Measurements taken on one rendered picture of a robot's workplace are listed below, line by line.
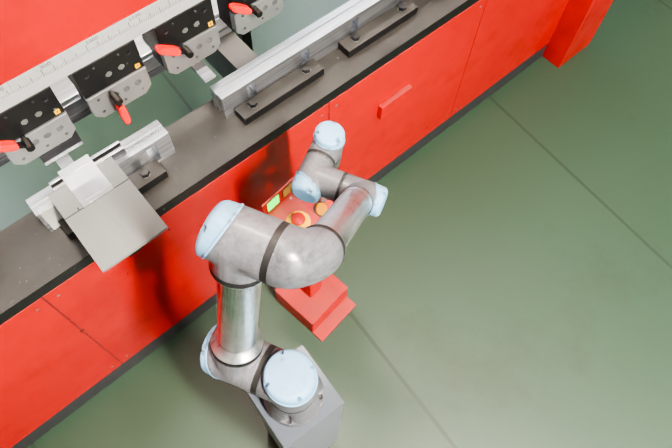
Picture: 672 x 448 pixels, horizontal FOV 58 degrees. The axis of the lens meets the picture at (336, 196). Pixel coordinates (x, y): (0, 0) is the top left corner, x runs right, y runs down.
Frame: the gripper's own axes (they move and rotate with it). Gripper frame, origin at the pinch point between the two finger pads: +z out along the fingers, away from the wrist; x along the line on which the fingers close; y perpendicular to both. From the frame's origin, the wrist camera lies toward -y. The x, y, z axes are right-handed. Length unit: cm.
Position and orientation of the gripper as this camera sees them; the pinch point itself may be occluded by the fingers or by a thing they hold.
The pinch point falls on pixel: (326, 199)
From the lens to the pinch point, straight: 175.6
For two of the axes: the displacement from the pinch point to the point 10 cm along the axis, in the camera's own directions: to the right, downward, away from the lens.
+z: -0.9, 4.2, 9.0
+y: -7.4, -6.4, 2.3
